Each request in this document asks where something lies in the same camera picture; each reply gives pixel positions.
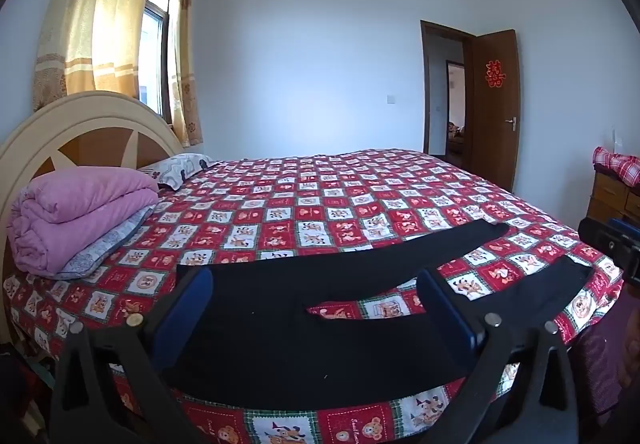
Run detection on wide yellow curtain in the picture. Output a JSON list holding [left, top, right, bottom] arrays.
[[32, 0, 166, 112]]

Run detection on red paper door decoration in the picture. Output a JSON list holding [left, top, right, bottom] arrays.
[[483, 59, 505, 89]]

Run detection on red plaid cloth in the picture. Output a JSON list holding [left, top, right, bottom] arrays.
[[592, 147, 640, 188]]

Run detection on folded pink quilt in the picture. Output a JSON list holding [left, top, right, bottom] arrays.
[[11, 167, 160, 275]]

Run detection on black pants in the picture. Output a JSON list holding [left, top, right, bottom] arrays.
[[165, 219, 593, 412]]

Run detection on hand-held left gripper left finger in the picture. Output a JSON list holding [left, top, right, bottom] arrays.
[[49, 267, 216, 444]]

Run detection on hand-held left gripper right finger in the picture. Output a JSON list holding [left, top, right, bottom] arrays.
[[416, 268, 579, 444]]

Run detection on red checkered printed bedsheet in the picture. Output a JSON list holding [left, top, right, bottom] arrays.
[[2, 148, 626, 444]]

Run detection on wooden dresser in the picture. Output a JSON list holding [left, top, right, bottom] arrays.
[[586, 164, 640, 226]]

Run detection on brown door frame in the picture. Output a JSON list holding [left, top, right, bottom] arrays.
[[420, 19, 476, 160]]

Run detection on narrow yellow curtain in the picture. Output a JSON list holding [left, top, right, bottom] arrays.
[[167, 0, 204, 147]]

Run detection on brown wooden door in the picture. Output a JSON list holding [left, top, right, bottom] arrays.
[[471, 29, 521, 192]]

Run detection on maroon patterned cloth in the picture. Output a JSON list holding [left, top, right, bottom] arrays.
[[570, 294, 640, 430]]

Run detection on window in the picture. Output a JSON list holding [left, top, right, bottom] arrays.
[[139, 0, 176, 122]]

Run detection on patterned pillow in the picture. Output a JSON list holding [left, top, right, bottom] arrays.
[[137, 153, 217, 191]]

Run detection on folded grey patterned blanket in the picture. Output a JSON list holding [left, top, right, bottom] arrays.
[[52, 203, 158, 281]]

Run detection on cream wooden headboard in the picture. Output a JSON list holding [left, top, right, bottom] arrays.
[[0, 91, 185, 340]]

